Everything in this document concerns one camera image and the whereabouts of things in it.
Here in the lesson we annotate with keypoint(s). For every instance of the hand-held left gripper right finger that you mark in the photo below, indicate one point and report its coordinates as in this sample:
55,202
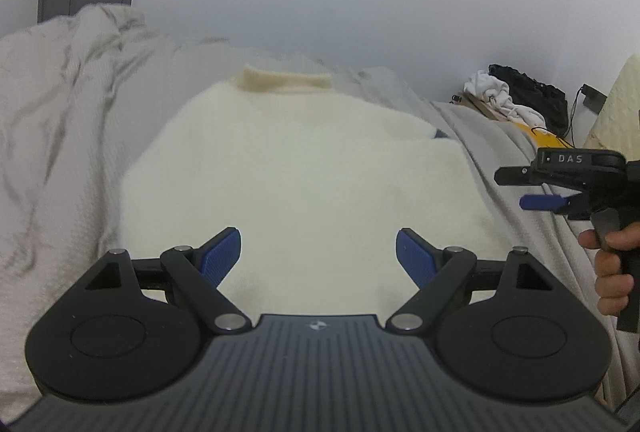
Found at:
415,257

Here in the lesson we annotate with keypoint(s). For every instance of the cream fleece sweater blue stripes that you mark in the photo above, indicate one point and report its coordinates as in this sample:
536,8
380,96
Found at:
300,161

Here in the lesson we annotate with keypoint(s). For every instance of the white crumpled cloth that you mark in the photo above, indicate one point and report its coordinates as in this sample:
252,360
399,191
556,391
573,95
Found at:
487,86

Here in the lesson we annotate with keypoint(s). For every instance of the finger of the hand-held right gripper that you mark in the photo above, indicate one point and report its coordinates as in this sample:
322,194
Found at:
542,203
515,175

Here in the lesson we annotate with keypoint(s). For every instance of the black wall charger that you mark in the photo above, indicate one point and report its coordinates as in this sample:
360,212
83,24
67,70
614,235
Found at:
595,99

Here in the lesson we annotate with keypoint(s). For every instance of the person's right hand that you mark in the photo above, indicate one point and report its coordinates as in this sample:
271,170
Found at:
610,277

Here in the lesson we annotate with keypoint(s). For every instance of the black knitted cloth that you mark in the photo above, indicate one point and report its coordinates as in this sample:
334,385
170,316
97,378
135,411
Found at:
540,96

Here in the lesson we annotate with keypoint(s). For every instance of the grey bed blanket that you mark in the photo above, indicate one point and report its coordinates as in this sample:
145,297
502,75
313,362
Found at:
60,111

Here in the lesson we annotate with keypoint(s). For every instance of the yellow flat item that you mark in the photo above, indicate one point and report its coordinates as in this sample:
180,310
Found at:
542,137

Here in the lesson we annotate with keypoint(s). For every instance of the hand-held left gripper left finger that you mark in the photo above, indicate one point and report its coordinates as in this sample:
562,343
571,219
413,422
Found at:
222,257

